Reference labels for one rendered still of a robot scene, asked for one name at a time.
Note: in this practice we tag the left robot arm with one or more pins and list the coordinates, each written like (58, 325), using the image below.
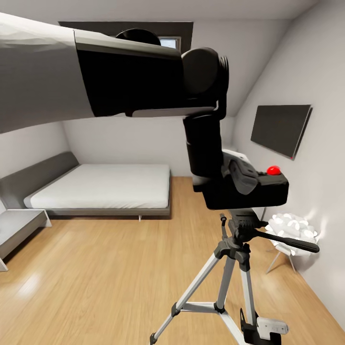
(50, 73)

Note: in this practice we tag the wall mounted tv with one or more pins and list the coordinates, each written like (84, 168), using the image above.
(279, 127)

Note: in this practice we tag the nightstand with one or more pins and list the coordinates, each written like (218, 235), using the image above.
(16, 225)

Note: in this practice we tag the bed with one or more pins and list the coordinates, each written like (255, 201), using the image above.
(62, 186)

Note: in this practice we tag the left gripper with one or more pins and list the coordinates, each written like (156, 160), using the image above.
(205, 164)

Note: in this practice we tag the camera tripod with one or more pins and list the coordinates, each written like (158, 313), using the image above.
(243, 226)

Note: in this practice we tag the digital camera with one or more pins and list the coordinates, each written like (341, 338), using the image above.
(271, 191)

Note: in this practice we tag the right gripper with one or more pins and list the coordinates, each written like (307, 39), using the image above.
(252, 337)

